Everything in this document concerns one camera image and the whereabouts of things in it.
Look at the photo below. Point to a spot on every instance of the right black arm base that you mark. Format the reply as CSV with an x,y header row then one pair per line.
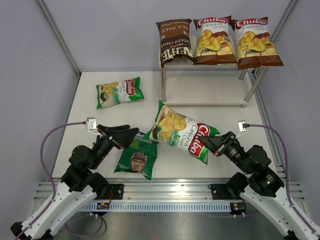
x,y
219,191

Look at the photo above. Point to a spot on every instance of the green Chuba bag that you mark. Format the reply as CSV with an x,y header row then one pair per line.
x,y
119,92
181,132

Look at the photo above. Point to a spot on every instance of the green Real chips bag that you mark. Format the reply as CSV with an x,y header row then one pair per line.
x,y
139,157

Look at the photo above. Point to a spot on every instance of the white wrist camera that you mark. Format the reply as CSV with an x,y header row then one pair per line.
x,y
243,128
91,125

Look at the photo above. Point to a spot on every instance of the brown Chuba bag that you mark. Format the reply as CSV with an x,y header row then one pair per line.
x,y
213,44
254,46

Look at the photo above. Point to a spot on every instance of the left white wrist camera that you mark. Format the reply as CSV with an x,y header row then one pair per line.
x,y
91,125

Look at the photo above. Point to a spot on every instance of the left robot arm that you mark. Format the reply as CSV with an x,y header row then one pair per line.
x,y
79,185

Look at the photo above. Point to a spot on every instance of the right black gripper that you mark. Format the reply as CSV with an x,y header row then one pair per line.
x,y
215,143

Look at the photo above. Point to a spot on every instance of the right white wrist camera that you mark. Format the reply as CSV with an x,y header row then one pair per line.
x,y
243,128

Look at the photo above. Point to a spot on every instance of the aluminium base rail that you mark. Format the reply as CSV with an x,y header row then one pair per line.
x,y
163,195

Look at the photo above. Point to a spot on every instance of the brown Kettle sea salt bag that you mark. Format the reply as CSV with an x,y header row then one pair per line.
x,y
175,40

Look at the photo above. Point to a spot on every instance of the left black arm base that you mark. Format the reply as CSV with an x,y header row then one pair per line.
x,y
115,191

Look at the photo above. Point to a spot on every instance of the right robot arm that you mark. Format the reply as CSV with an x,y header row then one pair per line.
x,y
259,185

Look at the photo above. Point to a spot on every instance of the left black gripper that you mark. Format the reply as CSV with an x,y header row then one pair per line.
x,y
124,136

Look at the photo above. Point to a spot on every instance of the white two-tier shelf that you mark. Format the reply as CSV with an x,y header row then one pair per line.
x,y
185,84

